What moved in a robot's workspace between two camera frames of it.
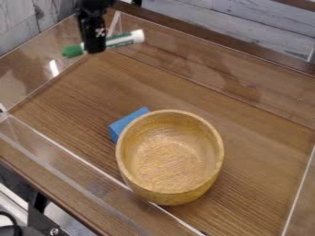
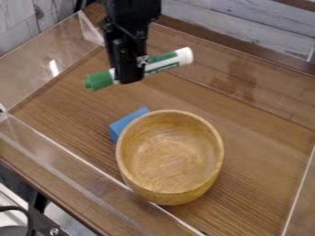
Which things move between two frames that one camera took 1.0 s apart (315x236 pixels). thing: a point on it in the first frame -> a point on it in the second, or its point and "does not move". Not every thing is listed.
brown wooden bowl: [170, 156] does not move
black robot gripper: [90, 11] -> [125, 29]
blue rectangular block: [118, 126] does not move
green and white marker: [115, 41] -> [161, 61]
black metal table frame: [41, 224] does not move
